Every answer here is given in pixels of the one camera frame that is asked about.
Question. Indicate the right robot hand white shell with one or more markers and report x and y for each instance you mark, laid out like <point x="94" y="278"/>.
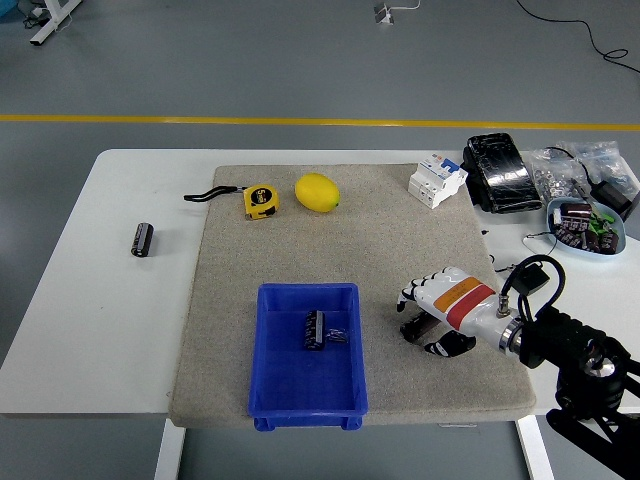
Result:
<point x="460" y="300"/>

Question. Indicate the black cylindrical battery white print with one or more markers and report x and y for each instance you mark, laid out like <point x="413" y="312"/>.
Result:
<point x="313" y="330"/>
<point x="142" y="240"/>
<point x="417" y="327"/>

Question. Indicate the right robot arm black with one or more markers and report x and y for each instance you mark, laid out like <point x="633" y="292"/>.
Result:
<point x="560" y="335"/>

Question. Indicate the blue plastic box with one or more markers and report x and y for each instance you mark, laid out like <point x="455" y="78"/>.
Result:
<point x="307" y="385"/>

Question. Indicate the small black power adapter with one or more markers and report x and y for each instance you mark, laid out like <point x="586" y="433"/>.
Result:
<point x="532" y="280"/>

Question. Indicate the light blue bowl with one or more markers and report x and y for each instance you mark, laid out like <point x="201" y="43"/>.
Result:
<point x="562" y="245"/>

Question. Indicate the white circuit breaker blue lever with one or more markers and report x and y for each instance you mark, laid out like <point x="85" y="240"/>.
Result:
<point x="436" y="182"/>

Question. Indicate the grey-brown mat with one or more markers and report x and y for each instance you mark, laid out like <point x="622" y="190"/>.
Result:
<point x="350" y="240"/>

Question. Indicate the small clear bag with part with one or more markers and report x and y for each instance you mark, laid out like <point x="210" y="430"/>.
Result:
<point x="337" y="336"/>

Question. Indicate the small brown capacitor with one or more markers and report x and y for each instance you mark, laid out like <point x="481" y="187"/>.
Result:
<point x="610" y="242"/>
<point x="570" y="233"/>
<point x="592" y="241"/>

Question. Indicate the black device in clear wrap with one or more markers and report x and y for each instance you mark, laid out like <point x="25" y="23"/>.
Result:
<point x="502" y="175"/>

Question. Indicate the large brown capacitor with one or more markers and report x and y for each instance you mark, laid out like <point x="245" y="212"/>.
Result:
<point x="576" y="210"/>

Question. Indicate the clear bag of metal nuts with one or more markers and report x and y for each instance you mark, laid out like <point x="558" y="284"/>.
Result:
<point x="550" y="180"/>

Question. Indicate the green connector pieces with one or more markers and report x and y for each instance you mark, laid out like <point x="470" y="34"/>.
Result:
<point x="600" y="223"/>

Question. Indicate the white table leg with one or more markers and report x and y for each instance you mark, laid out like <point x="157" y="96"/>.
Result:
<point x="537" y="450"/>
<point x="170" y="450"/>

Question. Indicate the yellow lemon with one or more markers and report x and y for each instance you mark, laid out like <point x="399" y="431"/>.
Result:
<point x="317" y="192"/>

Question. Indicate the large black power adapter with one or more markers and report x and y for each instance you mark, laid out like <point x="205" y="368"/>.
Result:
<point x="612" y="197"/>

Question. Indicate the clear bag of small parts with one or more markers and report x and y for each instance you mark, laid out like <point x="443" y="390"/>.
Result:
<point x="607" y="160"/>

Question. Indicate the white desk frame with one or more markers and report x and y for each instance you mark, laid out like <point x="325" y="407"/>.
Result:
<point x="50" y="22"/>

